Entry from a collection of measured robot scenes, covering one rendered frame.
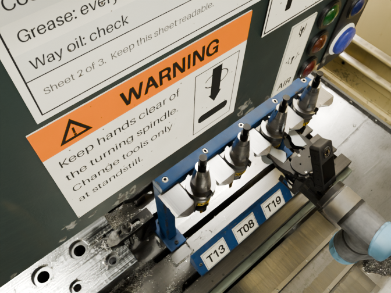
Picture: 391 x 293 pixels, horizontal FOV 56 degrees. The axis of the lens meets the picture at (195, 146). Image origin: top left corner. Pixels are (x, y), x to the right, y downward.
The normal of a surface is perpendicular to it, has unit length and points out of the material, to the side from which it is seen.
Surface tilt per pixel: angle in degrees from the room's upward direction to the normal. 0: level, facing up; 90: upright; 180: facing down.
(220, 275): 0
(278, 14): 90
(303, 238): 7
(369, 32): 90
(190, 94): 90
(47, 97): 90
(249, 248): 0
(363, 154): 24
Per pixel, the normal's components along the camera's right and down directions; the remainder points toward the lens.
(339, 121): -0.28, -0.27
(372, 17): -0.76, 0.54
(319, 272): 0.13, -0.60
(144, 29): 0.65, 0.65
